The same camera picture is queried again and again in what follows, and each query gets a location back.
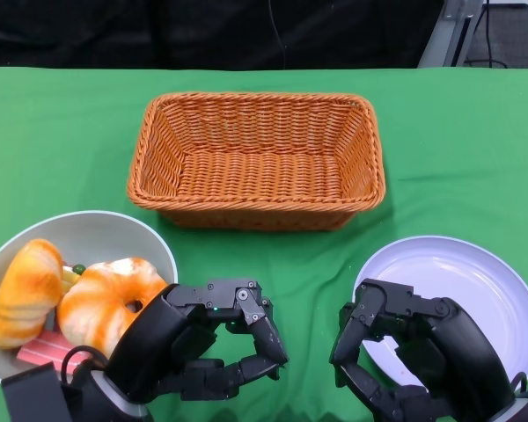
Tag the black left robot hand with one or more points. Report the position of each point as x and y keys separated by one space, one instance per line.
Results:
x=158 y=343

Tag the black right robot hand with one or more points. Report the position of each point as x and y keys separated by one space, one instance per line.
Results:
x=457 y=351

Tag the grey round bowl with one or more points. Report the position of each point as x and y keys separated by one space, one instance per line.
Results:
x=92 y=233

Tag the orange loaf bread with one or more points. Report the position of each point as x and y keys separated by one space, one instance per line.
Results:
x=22 y=294

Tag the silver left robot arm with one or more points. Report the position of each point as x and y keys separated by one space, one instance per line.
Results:
x=97 y=406

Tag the pale lavender round plate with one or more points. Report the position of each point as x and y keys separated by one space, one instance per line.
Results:
x=466 y=281

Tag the yellow striped cake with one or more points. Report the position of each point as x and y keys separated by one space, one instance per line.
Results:
x=68 y=279

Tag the salmon pink striped cake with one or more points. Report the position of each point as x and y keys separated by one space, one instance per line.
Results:
x=44 y=347

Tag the orange wicker basket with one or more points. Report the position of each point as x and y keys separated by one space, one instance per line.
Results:
x=255 y=176

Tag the green tablecloth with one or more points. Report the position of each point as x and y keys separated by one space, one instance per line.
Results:
x=70 y=132

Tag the black backdrop curtain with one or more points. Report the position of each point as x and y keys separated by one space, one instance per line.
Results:
x=114 y=31

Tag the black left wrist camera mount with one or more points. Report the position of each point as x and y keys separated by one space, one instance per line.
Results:
x=31 y=395

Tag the grey metal frame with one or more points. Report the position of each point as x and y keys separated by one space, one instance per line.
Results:
x=444 y=39

